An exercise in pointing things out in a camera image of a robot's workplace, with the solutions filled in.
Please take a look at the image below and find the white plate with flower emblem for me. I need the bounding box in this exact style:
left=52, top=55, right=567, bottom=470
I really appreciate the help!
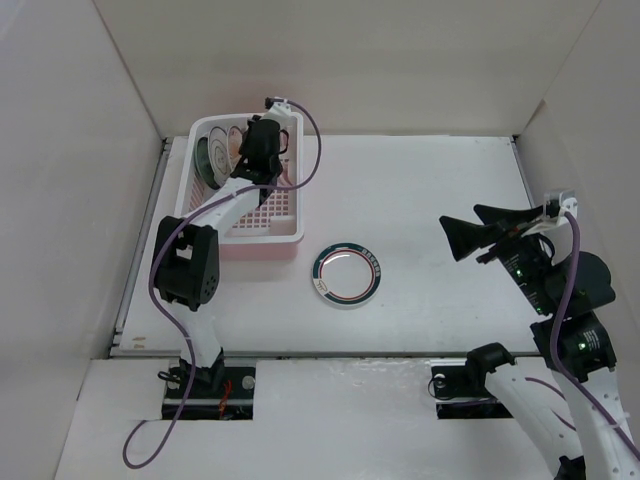
left=208, top=126, right=232, bottom=190

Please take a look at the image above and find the orange sunburst plate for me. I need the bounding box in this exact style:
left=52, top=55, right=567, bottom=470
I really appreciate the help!
left=227, top=126, right=244, bottom=170

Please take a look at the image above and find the pink plastic dish rack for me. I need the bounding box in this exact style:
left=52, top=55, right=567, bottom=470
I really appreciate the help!
left=174, top=112, right=304, bottom=261

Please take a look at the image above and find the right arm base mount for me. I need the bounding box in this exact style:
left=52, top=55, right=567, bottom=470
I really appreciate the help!
left=427, top=362, right=512, bottom=420

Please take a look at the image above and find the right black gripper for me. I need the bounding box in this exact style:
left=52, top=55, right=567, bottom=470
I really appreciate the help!
left=439, top=202, right=558, bottom=314

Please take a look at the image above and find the white plate green red rim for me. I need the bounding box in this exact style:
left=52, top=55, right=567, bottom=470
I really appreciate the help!
left=311, top=242, right=382, bottom=309

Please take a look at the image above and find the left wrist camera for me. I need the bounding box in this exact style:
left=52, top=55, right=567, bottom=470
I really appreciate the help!
left=262, top=97, right=292, bottom=128

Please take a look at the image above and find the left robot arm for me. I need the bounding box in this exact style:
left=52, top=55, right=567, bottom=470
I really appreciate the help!
left=149, top=113, right=289, bottom=397

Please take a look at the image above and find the dark teal patterned plate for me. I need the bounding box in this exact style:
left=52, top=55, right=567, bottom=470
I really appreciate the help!
left=194, top=137, right=219, bottom=190

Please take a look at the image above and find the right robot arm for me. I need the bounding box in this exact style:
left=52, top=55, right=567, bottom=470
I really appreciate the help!
left=428, top=199, right=639, bottom=479

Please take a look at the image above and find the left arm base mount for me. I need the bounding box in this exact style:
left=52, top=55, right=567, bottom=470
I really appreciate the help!
left=157, top=366, right=256, bottom=421

